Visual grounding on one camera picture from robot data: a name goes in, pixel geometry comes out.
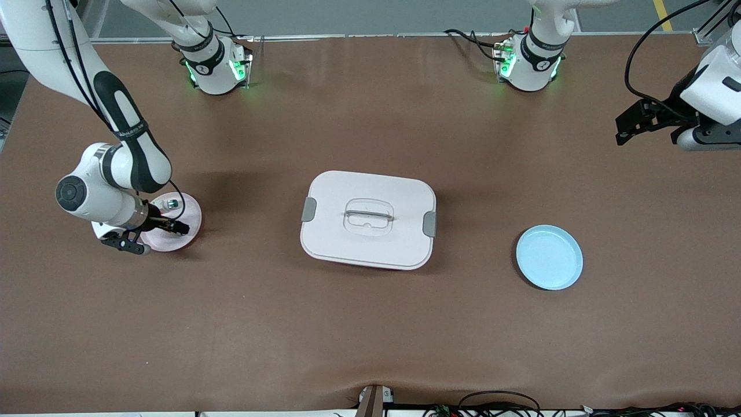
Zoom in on white lidded plastic box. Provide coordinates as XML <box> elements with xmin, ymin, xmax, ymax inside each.
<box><xmin>300</xmin><ymin>170</ymin><xmax>437</xmax><ymax>271</ymax></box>

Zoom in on brown table mat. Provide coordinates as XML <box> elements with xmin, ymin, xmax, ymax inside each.
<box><xmin>0</xmin><ymin>35</ymin><xmax>741</xmax><ymax>413</ymax></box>

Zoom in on black left base cables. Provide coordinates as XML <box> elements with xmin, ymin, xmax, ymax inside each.
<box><xmin>445</xmin><ymin>29</ymin><xmax>510</xmax><ymax>61</ymax></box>

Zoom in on black looped cable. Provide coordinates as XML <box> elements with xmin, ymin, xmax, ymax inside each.
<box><xmin>457</xmin><ymin>390</ymin><xmax>542</xmax><ymax>417</ymax></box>

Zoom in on black right base cables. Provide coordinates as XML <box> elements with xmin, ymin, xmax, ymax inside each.
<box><xmin>194</xmin><ymin>6</ymin><xmax>255</xmax><ymax>44</ymax></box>

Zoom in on light blue round plate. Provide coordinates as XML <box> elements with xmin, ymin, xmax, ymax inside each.
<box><xmin>516</xmin><ymin>225</ymin><xmax>584</xmax><ymax>291</ymax></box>

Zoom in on aluminium frame profile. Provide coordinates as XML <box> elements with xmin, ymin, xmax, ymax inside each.
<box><xmin>694</xmin><ymin>0</ymin><xmax>741</xmax><ymax>46</ymax></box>

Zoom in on pink round plate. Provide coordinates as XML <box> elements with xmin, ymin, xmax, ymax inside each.
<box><xmin>139</xmin><ymin>192</ymin><xmax>203</xmax><ymax>253</ymax></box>

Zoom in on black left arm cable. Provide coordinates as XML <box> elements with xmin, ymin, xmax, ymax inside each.
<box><xmin>623</xmin><ymin>0</ymin><xmax>704</xmax><ymax>114</ymax></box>

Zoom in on black base cables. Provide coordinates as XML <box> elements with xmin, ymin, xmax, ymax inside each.
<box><xmin>445</xmin><ymin>29</ymin><xmax>510</xmax><ymax>61</ymax></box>
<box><xmin>194</xmin><ymin>6</ymin><xmax>255</xmax><ymax>44</ymax></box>

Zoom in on black cable bundle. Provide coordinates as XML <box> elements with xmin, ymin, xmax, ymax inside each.
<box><xmin>541</xmin><ymin>402</ymin><xmax>741</xmax><ymax>417</ymax></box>

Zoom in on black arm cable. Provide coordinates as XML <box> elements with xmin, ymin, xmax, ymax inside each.
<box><xmin>623</xmin><ymin>0</ymin><xmax>704</xmax><ymax>114</ymax></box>
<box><xmin>43</xmin><ymin>0</ymin><xmax>187</xmax><ymax>228</ymax></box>

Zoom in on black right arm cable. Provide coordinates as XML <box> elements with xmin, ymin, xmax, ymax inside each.
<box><xmin>43</xmin><ymin>0</ymin><xmax>187</xmax><ymax>228</ymax></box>

